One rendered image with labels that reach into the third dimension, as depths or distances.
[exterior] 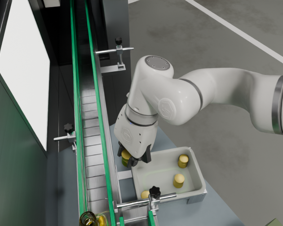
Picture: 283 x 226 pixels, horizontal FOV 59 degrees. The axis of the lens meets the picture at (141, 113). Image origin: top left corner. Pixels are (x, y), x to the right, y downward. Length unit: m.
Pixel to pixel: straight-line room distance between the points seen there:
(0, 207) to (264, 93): 0.43
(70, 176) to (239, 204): 1.17
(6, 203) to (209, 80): 0.41
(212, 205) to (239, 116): 1.34
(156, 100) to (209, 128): 1.61
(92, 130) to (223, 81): 0.55
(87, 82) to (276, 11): 2.94
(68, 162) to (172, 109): 0.66
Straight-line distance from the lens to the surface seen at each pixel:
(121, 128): 0.60
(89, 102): 1.00
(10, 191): 0.51
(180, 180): 0.88
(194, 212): 0.92
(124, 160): 0.67
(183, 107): 0.42
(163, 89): 0.44
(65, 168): 1.00
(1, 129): 0.51
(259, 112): 0.38
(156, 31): 2.94
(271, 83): 0.38
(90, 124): 0.93
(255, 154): 2.03
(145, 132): 0.54
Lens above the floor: 1.61
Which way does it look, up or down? 51 degrees down
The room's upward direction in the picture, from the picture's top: straight up
